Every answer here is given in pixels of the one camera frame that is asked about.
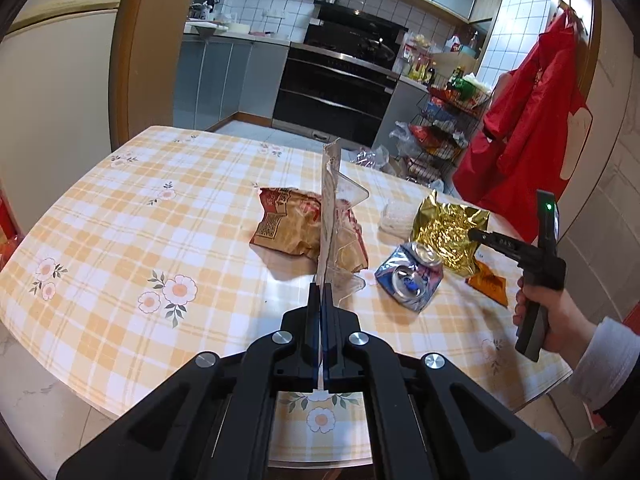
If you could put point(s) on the orange wrapper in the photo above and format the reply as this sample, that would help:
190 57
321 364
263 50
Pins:
490 285

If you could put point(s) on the grey lower cabinets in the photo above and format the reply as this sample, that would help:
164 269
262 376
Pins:
225 80

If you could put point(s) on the cream refrigerator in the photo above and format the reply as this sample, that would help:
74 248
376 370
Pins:
60 85

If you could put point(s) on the gold foil wrapper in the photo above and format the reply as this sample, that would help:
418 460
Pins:
445 230

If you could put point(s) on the red apron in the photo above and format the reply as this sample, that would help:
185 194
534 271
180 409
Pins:
530 125

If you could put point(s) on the crumpled brown paper bag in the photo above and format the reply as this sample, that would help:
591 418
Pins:
285 225

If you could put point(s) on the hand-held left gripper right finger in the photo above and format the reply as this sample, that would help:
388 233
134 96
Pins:
345 355

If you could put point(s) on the row of condiment bottles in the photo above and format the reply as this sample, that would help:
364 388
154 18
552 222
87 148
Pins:
420 62

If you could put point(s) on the crushed blue can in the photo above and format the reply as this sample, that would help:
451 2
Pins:
410 280

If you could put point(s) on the black built-in oven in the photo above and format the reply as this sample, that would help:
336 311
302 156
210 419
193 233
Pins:
330 95

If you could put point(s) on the clear plastic package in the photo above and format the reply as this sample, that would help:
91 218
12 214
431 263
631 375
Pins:
330 220

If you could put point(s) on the person's right hand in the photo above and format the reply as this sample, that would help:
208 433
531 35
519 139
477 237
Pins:
567 320

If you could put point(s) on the white plastic tray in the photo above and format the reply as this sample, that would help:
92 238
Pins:
397 217

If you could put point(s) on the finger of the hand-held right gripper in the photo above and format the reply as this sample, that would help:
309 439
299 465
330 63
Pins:
495 244

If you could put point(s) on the black wok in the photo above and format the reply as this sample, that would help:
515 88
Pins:
372 46

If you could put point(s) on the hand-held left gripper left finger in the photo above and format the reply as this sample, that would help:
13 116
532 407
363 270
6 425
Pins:
300 350

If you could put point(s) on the person's right forearm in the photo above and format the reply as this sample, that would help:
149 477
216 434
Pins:
610 365

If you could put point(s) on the black range hood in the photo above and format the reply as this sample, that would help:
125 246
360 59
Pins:
350 22

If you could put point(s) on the pile of plastic bags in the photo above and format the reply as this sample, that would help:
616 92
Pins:
380 152

